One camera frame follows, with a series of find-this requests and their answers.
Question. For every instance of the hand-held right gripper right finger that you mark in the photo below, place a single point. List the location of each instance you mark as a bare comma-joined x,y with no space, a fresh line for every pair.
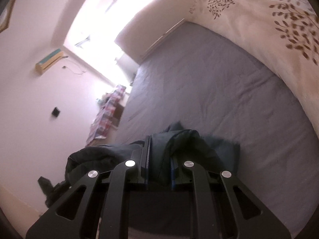
172,174

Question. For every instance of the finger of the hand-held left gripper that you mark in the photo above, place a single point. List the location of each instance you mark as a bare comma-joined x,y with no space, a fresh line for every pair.
44,184

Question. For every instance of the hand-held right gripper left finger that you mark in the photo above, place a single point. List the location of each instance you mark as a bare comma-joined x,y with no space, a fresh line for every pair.
147,159

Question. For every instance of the dark green puffer jacket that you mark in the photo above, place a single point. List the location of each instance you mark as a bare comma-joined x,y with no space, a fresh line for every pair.
162,149

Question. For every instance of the grey quilted bed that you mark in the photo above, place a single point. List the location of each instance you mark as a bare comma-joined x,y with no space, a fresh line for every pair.
211,92

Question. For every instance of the bright window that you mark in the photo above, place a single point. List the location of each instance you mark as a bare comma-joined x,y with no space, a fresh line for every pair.
112,29

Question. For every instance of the cream leaf-print duvet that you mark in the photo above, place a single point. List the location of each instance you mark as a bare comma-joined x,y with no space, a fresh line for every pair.
261,25

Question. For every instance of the dark wall switch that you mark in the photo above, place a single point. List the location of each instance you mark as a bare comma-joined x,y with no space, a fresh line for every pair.
55,112

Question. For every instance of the wooden bed frame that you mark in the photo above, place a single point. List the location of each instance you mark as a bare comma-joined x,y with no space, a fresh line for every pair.
162,38

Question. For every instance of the wall air conditioner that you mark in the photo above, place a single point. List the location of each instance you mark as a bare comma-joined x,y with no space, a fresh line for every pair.
49,61

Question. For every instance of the framed wall picture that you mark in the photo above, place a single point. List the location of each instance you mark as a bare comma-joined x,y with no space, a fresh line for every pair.
7,12

